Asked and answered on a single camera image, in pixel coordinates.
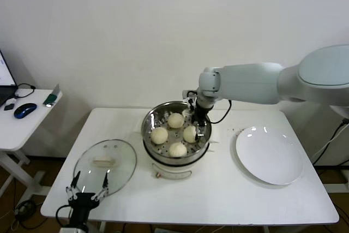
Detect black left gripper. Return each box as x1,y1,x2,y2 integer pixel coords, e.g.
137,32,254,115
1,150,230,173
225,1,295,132
65,170,110,229

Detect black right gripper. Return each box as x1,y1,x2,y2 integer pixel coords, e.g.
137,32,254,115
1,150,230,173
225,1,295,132
190,105,210,145

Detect white steamed baozi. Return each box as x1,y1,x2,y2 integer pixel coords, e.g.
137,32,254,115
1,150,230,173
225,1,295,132
182,125,198,144
168,141,188,158
167,112,185,130
150,127,169,145

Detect round glass pot lid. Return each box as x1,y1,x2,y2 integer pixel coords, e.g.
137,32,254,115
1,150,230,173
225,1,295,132
73,139,137,197

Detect stainless steel steamer basket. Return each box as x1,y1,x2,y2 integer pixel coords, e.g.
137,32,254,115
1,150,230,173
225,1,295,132
141,101,220,163

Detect white electric cooker pot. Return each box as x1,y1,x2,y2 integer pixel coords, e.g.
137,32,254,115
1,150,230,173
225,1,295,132
136,123,219,181

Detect white round plate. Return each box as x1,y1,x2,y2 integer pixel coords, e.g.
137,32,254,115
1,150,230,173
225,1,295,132
232,126,304,186

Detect white side table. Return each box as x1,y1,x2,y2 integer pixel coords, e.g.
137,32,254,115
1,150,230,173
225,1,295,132
0,88,63,204

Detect blue computer mouse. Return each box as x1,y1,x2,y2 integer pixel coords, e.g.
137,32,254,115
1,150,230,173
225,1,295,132
13,103,38,120

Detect black laptop computer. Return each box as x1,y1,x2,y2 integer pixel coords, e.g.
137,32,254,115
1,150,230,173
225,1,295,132
0,49,17,107

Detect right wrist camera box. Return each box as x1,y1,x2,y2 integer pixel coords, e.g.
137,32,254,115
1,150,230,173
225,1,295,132
182,89,198,109

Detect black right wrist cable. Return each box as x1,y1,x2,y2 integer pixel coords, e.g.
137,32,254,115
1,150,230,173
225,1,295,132
208,98,233,124

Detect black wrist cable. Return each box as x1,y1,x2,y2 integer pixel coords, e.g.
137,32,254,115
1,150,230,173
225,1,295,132
208,98,233,124
55,204,72,229

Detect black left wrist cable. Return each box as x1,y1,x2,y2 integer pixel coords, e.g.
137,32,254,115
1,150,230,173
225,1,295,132
55,204,72,229

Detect black floor cable coil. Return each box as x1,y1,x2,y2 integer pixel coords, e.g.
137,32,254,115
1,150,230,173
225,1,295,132
11,199,42,230

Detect green handled scraper tool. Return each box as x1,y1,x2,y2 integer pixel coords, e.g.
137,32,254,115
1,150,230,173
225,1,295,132
42,83,61,107

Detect thin black looped cable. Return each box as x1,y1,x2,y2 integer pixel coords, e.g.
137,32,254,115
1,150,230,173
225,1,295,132
13,83,35,99

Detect black wall power cable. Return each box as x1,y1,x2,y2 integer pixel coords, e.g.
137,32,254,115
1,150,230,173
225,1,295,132
310,118,349,167

